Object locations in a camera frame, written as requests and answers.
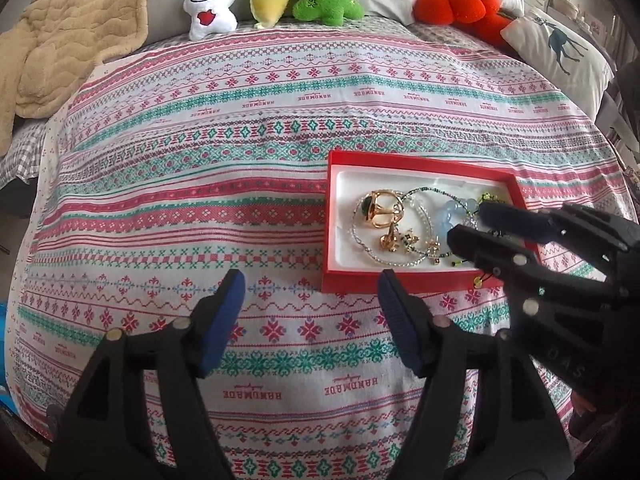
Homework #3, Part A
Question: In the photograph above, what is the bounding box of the thin green beaded bracelet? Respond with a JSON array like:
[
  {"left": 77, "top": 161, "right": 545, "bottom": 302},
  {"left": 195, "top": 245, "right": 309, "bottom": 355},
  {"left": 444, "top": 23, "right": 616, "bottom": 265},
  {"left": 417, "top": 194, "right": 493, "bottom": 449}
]
[{"left": 400, "top": 186, "right": 481, "bottom": 266}]

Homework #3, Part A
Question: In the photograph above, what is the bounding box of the orange pumpkin plush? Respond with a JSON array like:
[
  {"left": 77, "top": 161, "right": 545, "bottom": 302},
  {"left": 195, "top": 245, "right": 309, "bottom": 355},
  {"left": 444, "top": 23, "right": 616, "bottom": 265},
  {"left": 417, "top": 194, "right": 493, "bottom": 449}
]
[{"left": 409, "top": 0, "right": 516, "bottom": 43}]

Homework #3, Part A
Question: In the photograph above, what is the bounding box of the gold ring with green stone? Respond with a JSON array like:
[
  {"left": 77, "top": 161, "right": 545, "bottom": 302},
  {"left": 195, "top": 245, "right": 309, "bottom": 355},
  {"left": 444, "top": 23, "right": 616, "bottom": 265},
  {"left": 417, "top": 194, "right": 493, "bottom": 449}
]
[{"left": 356, "top": 189, "right": 405, "bottom": 230}]

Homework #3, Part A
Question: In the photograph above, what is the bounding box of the white plush toy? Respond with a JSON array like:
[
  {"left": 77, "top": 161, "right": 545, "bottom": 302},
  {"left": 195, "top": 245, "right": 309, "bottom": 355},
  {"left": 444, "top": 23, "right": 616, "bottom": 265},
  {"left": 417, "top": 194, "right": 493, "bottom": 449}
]
[{"left": 182, "top": 0, "right": 238, "bottom": 42}]

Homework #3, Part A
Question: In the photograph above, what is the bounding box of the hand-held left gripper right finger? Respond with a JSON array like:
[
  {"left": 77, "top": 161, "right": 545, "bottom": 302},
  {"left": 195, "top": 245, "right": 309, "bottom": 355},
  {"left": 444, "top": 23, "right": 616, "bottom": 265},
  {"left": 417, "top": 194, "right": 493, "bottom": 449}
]
[{"left": 376, "top": 270, "right": 574, "bottom": 480}]

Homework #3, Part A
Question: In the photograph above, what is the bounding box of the red jewelry box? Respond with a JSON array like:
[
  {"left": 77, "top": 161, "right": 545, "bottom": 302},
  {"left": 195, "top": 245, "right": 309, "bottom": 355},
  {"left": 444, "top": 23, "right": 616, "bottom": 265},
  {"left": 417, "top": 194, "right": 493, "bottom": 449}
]
[{"left": 321, "top": 149, "right": 538, "bottom": 294}]

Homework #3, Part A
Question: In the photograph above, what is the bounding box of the beige fleece blanket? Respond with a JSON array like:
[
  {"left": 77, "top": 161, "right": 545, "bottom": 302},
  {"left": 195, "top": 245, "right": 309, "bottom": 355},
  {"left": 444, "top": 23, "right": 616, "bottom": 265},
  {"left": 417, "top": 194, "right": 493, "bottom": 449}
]
[{"left": 0, "top": 0, "right": 168, "bottom": 156}]

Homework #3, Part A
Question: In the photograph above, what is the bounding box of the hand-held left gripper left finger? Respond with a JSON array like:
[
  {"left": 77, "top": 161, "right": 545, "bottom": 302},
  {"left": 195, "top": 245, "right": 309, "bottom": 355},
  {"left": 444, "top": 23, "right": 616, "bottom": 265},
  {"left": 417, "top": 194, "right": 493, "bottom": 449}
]
[{"left": 46, "top": 269, "right": 247, "bottom": 480}]

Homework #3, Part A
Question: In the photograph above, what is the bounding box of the grey checked sheet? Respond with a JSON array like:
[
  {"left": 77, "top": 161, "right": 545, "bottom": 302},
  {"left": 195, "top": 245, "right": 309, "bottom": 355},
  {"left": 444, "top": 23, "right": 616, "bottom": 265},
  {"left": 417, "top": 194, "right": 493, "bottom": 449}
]
[{"left": 0, "top": 120, "right": 53, "bottom": 186}]

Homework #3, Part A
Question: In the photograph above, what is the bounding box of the yellow-green beaded bracelet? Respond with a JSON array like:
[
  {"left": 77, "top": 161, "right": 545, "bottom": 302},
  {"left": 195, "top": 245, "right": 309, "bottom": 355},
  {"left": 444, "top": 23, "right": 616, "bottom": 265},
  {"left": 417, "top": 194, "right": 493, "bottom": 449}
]
[{"left": 447, "top": 191, "right": 501, "bottom": 288}]

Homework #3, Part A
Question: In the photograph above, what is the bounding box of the patterned red green bedspread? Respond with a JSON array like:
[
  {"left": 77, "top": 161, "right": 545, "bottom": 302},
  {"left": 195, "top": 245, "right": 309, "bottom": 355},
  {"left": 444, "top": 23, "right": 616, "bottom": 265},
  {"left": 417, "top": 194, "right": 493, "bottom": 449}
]
[{"left": 10, "top": 15, "right": 633, "bottom": 468}]

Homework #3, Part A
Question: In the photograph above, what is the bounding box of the light blue bead bracelet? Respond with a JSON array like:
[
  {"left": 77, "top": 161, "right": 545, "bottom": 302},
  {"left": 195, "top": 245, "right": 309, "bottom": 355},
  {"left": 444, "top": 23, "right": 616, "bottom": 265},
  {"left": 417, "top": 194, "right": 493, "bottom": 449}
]
[{"left": 434, "top": 199, "right": 483, "bottom": 241}]

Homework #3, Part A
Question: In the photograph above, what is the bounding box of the white pillow with deer print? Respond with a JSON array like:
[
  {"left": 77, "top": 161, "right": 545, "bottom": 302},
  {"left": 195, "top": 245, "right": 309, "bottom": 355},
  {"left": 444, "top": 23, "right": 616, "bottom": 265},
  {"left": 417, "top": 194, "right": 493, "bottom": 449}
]
[{"left": 500, "top": 14, "right": 615, "bottom": 121}]

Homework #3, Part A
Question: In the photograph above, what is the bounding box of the clear silver bead bracelet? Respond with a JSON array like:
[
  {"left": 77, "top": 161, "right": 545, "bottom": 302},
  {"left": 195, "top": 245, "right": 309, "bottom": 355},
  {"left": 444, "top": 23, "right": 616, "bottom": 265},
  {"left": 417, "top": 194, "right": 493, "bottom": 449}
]
[{"left": 350, "top": 195, "right": 453, "bottom": 268}]

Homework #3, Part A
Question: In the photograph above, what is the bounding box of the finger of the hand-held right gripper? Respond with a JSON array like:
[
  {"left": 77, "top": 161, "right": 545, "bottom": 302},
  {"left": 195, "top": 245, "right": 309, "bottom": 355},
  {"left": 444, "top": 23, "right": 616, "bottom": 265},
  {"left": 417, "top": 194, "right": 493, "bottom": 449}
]
[
  {"left": 479, "top": 201, "right": 629, "bottom": 257},
  {"left": 445, "top": 224, "right": 627, "bottom": 322}
]

